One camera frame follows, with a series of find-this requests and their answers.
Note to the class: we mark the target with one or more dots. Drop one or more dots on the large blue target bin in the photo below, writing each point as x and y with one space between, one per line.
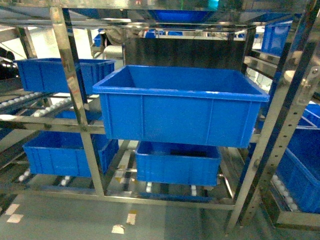
183 105

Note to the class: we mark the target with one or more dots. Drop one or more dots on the black foam backing panel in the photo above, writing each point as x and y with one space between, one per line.
193 53

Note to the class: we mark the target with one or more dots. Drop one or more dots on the blue bin lower left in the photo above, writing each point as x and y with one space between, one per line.
63 154

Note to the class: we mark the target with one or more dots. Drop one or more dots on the blue bin far right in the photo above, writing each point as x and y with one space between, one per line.
299 168

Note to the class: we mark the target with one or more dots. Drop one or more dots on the blue bin lower centre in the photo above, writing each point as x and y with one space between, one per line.
176 163

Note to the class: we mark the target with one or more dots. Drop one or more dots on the blue bin upper left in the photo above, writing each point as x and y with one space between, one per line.
47 74

